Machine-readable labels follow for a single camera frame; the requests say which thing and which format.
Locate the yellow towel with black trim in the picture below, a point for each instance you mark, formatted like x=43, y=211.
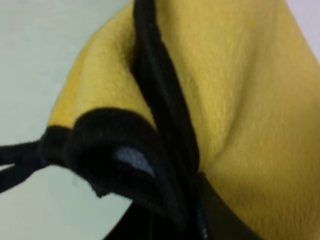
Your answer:
x=167, y=90

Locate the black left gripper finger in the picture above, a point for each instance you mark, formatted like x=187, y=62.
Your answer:
x=215, y=221

